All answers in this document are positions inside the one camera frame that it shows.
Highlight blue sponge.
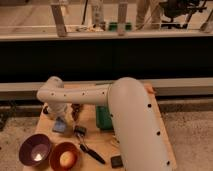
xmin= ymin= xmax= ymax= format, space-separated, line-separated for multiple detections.
xmin=52 ymin=117 xmax=66 ymax=133

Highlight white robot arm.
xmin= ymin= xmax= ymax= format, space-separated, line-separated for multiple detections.
xmin=37 ymin=77 xmax=173 ymax=171

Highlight green plastic tray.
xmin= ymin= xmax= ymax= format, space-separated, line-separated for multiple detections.
xmin=95 ymin=101 xmax=113 ymax=131

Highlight bunch of dark grapes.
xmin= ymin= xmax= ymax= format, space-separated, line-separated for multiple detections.
xmin=71 ymin=104 xmax=83 ymax=121

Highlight orange carrot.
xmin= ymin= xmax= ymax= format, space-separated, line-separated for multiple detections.
xmin=145 ymin=84 xmax=156 ymax=94

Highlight black rectangular eraser block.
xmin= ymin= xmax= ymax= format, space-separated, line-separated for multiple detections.
xmin=111 ymin=155 xmax=123 ymax=168

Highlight yellow apple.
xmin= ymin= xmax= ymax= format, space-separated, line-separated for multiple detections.
xmin=60 ymin=151 xmax=76 ymax=169

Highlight orange bowl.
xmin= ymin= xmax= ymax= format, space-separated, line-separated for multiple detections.
xmin=49 ymin=142 xmax=78 ymax=171

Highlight standing person legs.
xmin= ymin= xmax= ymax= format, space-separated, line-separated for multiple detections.
xmin=136 ymin=0 xmax=161 ymax=30

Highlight purple bowl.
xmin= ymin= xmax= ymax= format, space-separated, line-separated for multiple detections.
xmin=19 ymin=134 xmax=52 ymax=167

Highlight black office chair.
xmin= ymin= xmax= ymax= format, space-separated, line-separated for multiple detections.
xmin=159 ymin=0 xmax=207 ymax=29

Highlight black-handled brush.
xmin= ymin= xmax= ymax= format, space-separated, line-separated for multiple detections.
xmin=74 ymin=125 xmax=105 ymax=164

